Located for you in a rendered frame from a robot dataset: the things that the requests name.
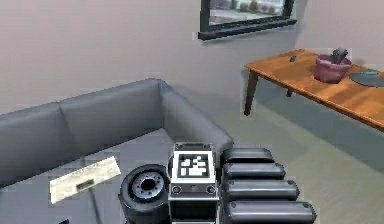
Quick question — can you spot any black framed window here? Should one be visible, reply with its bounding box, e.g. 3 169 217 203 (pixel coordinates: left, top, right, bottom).
197 0 298 42

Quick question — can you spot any dark grey round plate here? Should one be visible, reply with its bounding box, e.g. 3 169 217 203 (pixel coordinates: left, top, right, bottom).
348 71 384 89

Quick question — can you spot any brown wooden table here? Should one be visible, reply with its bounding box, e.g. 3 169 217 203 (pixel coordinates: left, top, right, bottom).
243 48 384 134

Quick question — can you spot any grey sofa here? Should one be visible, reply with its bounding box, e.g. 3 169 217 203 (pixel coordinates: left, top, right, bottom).
0 78 234 224

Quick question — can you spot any white newspaper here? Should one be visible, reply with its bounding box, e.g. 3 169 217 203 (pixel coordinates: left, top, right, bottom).
49 155 122 205

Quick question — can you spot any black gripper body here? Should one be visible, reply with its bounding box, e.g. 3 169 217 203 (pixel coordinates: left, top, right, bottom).
118 163 172 224

